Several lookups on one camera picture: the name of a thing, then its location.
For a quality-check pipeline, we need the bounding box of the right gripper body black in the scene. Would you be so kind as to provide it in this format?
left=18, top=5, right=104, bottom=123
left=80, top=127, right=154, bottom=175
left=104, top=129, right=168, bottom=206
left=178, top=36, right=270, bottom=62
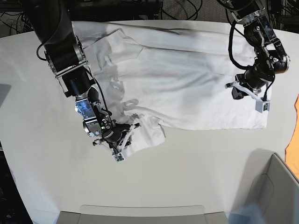
left=93, top=123, right=140, bottom=155

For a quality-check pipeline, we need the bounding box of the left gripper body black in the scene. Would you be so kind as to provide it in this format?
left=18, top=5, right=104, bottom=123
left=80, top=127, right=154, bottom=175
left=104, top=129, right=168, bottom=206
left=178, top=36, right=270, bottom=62
left=225, top=66, right=275, bottom=94

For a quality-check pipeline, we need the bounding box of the white T-shirt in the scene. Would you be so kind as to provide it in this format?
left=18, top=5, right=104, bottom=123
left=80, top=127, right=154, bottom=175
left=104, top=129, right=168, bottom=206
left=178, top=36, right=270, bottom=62
left=72, top=21, right=268, bottom=157

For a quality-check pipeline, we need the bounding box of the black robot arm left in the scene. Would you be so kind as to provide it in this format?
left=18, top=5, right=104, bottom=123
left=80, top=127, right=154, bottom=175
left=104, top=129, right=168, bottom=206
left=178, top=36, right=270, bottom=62
left=218, top=0, right=290, bottom=99

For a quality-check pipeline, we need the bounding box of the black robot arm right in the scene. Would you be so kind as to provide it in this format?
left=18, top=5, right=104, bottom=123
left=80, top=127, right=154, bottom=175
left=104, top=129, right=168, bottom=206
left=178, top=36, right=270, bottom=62
left=21, top=0, right=140, bottom=162

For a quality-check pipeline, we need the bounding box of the orange cloth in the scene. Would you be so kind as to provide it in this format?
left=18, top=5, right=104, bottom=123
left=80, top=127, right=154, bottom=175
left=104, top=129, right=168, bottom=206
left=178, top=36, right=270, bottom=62
left=285, top=98, right=299, bottom=179

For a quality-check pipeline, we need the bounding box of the grey cardboard box front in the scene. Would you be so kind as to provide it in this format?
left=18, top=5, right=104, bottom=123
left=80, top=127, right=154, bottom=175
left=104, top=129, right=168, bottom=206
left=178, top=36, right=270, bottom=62
left=57, top=205, right=228, bottom=224

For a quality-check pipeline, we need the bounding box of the grey cardboard box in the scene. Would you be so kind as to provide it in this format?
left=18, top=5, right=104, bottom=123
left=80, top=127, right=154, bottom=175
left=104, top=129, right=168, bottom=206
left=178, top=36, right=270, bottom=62
left=57, top=205, right=228, bottom=224
left=247, top=153, right=299, bottom=224

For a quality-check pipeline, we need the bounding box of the grey cardboard box right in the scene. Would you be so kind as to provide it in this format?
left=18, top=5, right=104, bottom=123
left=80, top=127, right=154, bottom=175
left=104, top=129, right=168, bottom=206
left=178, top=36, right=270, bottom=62
left=247, top=153, right=299, bottom=224

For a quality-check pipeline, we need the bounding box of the blue translucent object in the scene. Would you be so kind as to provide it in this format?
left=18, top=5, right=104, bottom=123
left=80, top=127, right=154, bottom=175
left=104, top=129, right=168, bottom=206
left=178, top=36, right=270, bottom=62
left=228, top=203, right=265, bottom=224

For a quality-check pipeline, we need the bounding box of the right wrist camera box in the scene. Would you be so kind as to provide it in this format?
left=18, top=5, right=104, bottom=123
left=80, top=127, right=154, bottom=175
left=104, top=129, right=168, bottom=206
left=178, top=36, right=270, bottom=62
left=112, top=152, right=125, bottom=163

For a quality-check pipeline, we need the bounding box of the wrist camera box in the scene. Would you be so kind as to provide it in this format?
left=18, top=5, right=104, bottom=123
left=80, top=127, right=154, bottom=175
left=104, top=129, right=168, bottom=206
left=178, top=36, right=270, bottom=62
left=112, top=152, right=125, bottom=163
left=255, top=98, right=271, bottom=113

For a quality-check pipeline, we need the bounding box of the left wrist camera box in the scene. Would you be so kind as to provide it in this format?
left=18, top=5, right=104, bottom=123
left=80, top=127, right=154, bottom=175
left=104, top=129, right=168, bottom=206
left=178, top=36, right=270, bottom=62
left=255, top=98, right=271, bottom=113

